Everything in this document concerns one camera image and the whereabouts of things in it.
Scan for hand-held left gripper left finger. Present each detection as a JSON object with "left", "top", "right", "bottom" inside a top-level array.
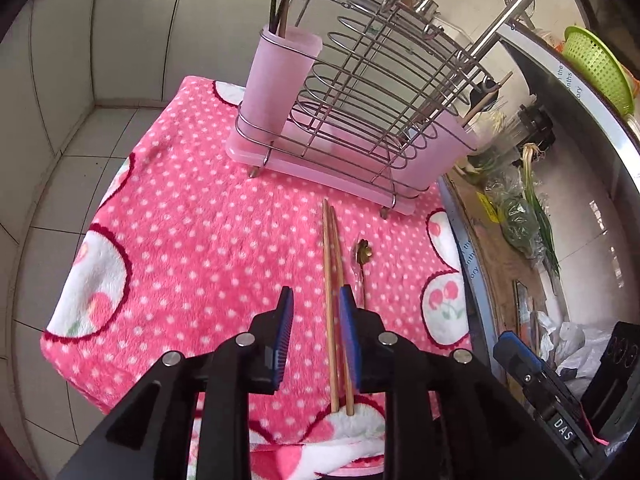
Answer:
[{"left": 55, "top": 286, "right": 296, "bottom": 480}]

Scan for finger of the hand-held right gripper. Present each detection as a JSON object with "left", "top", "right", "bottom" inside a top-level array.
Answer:
[{"left": 494, "top": 331, "right": 566, "bottom": 411}]

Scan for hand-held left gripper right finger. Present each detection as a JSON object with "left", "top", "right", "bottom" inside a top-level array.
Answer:
[{"left": 339, "top": 285, "right": 583, "bottom": 480}]

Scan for gold flower spoon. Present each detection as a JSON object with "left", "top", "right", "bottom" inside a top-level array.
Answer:
[{"left": 353, "top": 239, "right": 373, "bottom": 311}]

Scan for metal wire utensil rack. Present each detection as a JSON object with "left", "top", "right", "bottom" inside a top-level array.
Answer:
[{"left": 235, "top": 0, "right": 501, "bottom": 221}]

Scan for pink plastic utensil cup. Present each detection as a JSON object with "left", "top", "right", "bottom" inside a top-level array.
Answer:
[
  {"left": 395, "top": 110, "right": 478, "bottom": 196},
  {"left": 240, "top": 27, "right": 322, "bottom": 153}
]

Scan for wooden spoon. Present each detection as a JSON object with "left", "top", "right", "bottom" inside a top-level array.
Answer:
[{"left": 460, "top": 71, "right": 515, "bottom": 128}]

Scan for white crumpled plastic bag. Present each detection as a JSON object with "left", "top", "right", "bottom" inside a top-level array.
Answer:
[{"left": 537, "top": 310, "right": 613, "bottom": 386}]

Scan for plastic bag of greens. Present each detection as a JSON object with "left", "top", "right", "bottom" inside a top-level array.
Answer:
[{"left": 487, "top": 170, "right": 548, "bottom": 261}]

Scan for pink polka dot blanket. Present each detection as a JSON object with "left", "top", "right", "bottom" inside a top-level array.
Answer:
[{"left": 40, "top": 76, "right": 473, "bottom": 480}]

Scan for green onions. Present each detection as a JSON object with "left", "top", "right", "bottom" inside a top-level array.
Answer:
[{"left": 520, "top": 142, "right": 561, "bottom": 281}]

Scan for pink plastic drip tray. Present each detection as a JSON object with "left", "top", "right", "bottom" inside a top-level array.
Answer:
[{"left": 225, "top": 137, "right": 418, "bottom": 216}]

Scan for green plastic colander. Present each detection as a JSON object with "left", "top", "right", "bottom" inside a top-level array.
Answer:
[{"left": 562, "top": 26, "right": 636, "bottom": 118}]

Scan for metal storage shelf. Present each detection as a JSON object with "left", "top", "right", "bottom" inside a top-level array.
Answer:
[{"left": 437, "top": 0, "right": 640, "bottom": 411}]

